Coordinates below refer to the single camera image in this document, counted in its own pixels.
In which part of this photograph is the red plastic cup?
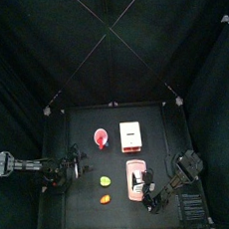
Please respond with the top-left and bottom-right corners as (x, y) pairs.
(92, 127), (110, 147)

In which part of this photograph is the pink plastic tray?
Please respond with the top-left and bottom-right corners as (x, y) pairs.
(124, 157), (150, 203)

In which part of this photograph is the white striped toy item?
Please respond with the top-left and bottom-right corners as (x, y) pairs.
(131, 182), (144, 196)

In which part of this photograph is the light wooden drawer box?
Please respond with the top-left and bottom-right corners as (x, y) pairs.
(117, 120), (143, 154)

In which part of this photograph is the thin white cord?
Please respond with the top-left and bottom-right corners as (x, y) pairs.
(35, 0), (161, 109)
(67, 0), (181, 111)

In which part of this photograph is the white printed label sticker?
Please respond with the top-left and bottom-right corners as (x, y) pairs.
(179, 191), (207, 222)

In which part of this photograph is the orange toy fruit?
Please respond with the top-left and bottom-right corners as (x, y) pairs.
(99, 194), (113, 205)

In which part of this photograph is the yellow-green toy fruit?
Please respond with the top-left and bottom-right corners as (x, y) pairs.
(98, 175), (112, 188)

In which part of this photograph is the white toy block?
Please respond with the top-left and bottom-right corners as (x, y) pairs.
(131, 169), (143, 181)

